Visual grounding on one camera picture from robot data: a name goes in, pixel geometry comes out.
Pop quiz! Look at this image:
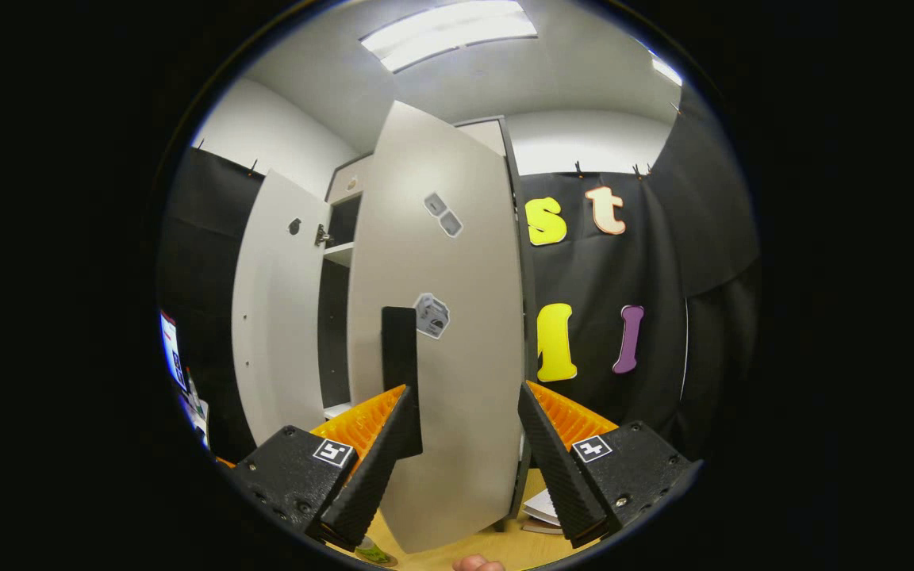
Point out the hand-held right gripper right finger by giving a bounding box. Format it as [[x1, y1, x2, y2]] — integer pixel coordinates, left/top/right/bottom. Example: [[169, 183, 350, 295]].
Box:
[[517, 381, 702, 550]]

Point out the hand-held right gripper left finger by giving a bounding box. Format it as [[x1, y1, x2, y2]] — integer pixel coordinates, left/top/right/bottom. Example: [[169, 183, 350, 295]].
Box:
[[231, 385, 418, 552]]

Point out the green label bottle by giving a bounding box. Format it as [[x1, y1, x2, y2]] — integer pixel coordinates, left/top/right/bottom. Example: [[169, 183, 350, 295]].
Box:
[[355, 535, 398, 568]]

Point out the grey cabinet door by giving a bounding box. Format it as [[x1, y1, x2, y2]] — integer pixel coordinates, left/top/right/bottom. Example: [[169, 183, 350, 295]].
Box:
[[346, 101, 527, 554], [232, 169, 332, 446]]

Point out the grey cabinet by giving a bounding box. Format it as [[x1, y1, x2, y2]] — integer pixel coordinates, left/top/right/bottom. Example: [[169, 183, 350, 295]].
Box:
[[317, 115, 541, 534]]

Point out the grey cabinet drawer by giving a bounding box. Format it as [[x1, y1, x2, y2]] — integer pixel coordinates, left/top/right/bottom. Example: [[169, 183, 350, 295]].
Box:
[[326, 155, 376, 205]]

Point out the stack of books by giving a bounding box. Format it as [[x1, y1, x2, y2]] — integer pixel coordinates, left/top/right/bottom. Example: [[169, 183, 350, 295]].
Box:
[[522, 488, 565, 535]]

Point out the black backdrop cloth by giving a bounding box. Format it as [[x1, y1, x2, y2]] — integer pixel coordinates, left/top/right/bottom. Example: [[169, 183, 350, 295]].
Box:
[[157, 83, 761, 465]]

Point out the computer monitor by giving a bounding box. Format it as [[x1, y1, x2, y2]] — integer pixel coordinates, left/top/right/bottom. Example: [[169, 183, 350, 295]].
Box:
[[159, 311, 188, 391]]

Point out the small ceiling light panel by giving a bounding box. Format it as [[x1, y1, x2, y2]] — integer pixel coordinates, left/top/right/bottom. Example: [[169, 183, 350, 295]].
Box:
[[651, 52, 684, 86]]

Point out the large ceiling light panel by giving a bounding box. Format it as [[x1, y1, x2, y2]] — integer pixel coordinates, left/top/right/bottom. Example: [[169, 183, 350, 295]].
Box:
[[359, 0, 539, 74]]

